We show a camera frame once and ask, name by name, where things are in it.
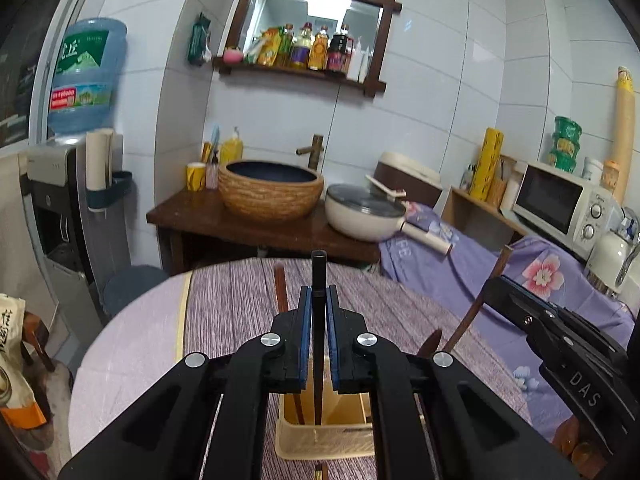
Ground water dispenser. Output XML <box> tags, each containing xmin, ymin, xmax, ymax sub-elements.
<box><xmin>27</xmin><ymin>133</ymin><xmax>134</xmax><ymax>311</ymax></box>

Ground woven basin sink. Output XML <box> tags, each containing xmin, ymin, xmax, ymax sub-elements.
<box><xmin>218</xmin><ymin>159</ymin><xmax>324</xmax><ymax>222</ymax></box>

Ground white microwave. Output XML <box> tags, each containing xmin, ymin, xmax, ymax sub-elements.
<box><xmin>512</xmin><ymin>162</ymin><xmax>623</xmax><ymax>261</ymax></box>

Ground beige hanging cloth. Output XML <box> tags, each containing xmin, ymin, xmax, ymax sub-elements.
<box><xmin>0</xmin><ymin>154</ymin><xmax>56</xmax><ymax>327</ymax></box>

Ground dark soy sauce bottle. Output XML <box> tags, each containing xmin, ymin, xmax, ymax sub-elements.
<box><xmin>326</xmin><ymin>24</ymin><xmax>354</xmax><ymax>76</ymax></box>

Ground black chopstick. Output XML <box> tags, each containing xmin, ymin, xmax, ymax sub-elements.
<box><xmin>311</xmin><ymin>249</ymin><xmax>326</xmax><ymax>426</ymax></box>

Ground white kettle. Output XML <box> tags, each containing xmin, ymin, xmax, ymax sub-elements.
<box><xmin>586</xmin><ymin>231</ymin><xmax>639</xmax><ymax>298</ymax></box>

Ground bamboo faucet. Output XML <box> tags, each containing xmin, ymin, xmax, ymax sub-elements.
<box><xmin>295</xmin><ymin>134</ymin><xmax>323</xmax><ymax>170</ymax></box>

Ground wooden framed mirror shelf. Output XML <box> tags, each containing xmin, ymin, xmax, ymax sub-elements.
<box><xmin>213</xmin><ymin>0</ymin><xmax>402</xmax><ymax>98</ymax></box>

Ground tall stack paper cups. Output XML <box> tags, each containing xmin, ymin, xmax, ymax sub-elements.
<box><xmin>612</xmin><ymin>66</ymin><xmax>636</xmax><ymax>204</ymax></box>

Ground purple floral cloth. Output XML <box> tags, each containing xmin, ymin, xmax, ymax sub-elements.
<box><xmin>380</xmin><ymin>206</ymin><xmax>639</xmax><ymax>440</ymax></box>

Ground brown wooden chopstick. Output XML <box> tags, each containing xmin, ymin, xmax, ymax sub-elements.
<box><xmin>273</xmin><ymin>264</ymin><xmax>305</xmax><ymax>426</ymax></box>

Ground beige plastic utensil holder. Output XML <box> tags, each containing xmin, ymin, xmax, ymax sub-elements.
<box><xmin>274</xmin><ymin>359</ymin><xmax>374</xmax><ymax>460</ymax></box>

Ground white frying pan with lid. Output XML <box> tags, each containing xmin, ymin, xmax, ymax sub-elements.
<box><xmin>324</xmin><ymin>183</ymin><xmax>451</xmax><ymax>255</ymax></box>

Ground yellow roll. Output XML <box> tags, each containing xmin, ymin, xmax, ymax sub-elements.
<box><xmin>469</xmin><ymin>128</ymin><xmax>504</xmax><ymax>202</ymax></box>

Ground blue water jug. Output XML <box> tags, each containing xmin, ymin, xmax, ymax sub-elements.
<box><xmin>48</xmin><ymin>18</ymin><xmax>127</xmax><ymax>136</ymax></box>

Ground yellow soap bottle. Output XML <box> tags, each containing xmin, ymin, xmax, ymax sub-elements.
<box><xmin>219</xmin><ymin>128</ymin><xmax>244</xmax><ymax>166</ymax></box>

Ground dark wooden sink table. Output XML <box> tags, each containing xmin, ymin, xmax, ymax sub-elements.
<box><xmin>146</xmin><ymin>190</ymin><xmax>380</xmax><ymax>274</ymax></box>

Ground yellow mug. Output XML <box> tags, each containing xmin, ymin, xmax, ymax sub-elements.
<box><xmin>186</xmin><ymin>162</ymin><xmax>207</xmax><ymax>192</ymax></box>

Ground snack bag orange bottom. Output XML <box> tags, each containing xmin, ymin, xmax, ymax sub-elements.
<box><xmin>0</xmin><ymin>294</ymin><xmax>47</xmax><ymax>430</ymax></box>

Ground purple striped tablecloth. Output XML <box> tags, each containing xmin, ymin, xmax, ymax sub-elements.
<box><xmin>62</xmin><ymin>254</ymin><xmax>529</xmax><ymax>479</ymax></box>

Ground brown chopstick group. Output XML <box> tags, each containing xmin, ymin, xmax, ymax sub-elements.
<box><xmin>442</xmin><ymin>245</ymin><xmax>513</xmax><ymax>352</ymax></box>

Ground brown rice cooker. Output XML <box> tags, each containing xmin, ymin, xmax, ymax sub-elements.
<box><xmin>373</xmin><ymin>152</ymin><xmax>442</xmax><ymax>208</ymax></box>

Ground green instant noodle cups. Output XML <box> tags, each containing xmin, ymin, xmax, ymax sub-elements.
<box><xmin>547</xmin><ymin>116</ymin><xmax>582</xmax><ymax>174</ymax></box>

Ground dark wooden spoon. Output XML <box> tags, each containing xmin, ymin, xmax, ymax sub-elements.
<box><xmin>416</xmin><ymin>328</ymin><xmax>442</xmax><ymax>359</ymax></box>

